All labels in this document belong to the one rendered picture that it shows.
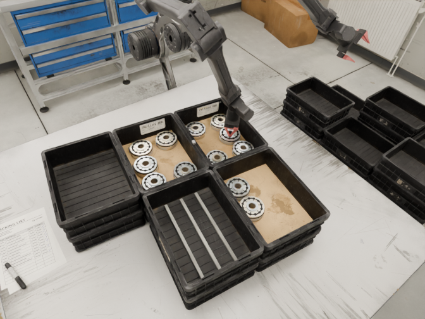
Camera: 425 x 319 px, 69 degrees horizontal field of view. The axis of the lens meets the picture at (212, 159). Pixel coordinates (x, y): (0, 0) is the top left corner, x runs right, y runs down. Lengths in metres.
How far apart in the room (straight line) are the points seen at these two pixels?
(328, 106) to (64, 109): 2.34
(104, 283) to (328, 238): 0.93
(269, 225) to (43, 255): 0.91
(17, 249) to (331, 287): 1.25
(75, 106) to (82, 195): 1.94
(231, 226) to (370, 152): 1.42
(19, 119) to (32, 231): 1.90
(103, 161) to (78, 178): 0.13
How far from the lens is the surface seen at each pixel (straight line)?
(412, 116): 2.71
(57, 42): 3.00
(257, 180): 1.37
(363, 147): 2.42
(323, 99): 2.53
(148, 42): 2.11
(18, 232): 1.55
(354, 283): 1.41
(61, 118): 3.14
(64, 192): 1.42
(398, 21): 3.97
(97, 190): 1.38
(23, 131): 3.14
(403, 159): 2.30
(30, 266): 1.45
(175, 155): 1.45
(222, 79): 1.17
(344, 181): 1.68
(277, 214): 1.29
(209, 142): 1.50
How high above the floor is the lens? 1.89
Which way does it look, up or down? 48 degrees down
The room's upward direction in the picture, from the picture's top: 3 degrees clockwise
